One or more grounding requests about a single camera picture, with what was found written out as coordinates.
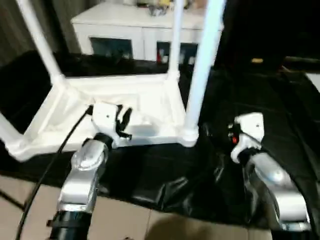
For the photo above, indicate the black table mat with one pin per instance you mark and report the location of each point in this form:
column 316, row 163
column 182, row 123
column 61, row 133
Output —
column 262, row 100

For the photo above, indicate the grey pleated curtain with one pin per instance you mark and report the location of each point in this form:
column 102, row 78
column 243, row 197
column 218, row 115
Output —
column 30, row 25

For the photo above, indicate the white sideboard cabinet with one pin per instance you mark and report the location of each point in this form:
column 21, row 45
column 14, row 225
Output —
column 112, row 25

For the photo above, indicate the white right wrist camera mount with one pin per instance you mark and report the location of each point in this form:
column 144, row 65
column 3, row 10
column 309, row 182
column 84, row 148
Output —
column 252, row 125

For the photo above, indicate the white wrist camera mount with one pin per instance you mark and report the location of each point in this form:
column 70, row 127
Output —
column 105, row 117
column 252, row 125

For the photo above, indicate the white plastic table leg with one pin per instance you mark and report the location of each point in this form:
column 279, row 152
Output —
column 205, row 62
column 10, row 135
column 176, row 37
column 41, row 42

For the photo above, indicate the long black bar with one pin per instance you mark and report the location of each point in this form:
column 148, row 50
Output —
column 302, row 59

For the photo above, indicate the white plastic table top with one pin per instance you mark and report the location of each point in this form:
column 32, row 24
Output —
column 150, row 92

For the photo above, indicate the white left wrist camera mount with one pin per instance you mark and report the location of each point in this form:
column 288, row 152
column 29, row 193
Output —
column 105, row 117

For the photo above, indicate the white flat board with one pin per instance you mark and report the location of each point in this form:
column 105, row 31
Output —
column 314, row 81

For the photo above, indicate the small yellow label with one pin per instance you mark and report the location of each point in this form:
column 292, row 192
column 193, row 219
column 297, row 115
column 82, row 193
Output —
column 257, row 60

